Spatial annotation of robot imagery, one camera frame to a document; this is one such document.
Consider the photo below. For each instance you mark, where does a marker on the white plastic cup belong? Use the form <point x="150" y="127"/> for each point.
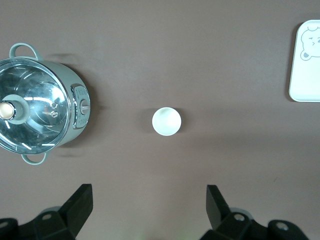
<point x="166" y="121"/>

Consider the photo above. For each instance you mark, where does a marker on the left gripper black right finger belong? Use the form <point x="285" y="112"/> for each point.
<point x="220" y="217"/>

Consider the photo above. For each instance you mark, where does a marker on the white tray with bear print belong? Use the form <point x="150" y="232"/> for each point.
<point x="302" y="82"/>

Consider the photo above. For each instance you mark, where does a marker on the brown table cover mat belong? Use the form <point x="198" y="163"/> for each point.
<point x="160" y="62"/>

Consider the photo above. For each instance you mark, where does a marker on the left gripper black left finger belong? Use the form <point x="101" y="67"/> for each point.
<point x="75" y="207"/>

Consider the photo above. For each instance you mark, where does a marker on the glass pot lid with knob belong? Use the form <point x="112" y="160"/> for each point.
<point x="37" y="112"/>

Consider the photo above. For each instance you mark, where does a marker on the green electric cooking pot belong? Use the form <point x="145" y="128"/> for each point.
<point x="72" y="75"/>

